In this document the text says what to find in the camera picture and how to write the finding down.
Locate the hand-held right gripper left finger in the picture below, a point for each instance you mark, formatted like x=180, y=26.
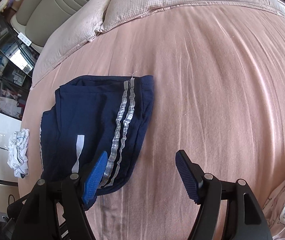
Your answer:
x=95, y=177

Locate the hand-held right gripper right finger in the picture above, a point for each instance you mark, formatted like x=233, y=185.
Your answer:
x=186, y=175

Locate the navy striped shorts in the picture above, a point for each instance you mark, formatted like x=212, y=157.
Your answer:
x=82, y=110

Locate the small white printed garment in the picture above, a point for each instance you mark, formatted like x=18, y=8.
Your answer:
x=18, y=150

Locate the pink bed sheet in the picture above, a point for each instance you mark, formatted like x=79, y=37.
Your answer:
x=207, y=105

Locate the white power strip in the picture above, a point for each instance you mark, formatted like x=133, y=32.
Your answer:
x=24, y=39

